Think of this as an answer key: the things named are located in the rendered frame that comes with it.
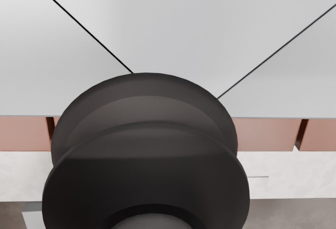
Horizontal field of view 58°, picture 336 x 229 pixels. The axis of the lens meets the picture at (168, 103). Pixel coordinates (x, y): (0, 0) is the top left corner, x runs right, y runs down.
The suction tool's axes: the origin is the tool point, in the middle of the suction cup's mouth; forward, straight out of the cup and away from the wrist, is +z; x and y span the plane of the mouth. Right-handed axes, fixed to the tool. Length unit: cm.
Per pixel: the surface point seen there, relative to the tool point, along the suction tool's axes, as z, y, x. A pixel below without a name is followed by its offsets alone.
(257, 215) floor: 94, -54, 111
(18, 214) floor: 97, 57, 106
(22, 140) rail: 12.8, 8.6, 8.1
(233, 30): 9.8, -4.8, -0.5
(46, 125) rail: 12.7, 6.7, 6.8
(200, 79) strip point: 9.8, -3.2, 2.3
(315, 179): 26.5, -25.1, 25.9
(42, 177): 27.6, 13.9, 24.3
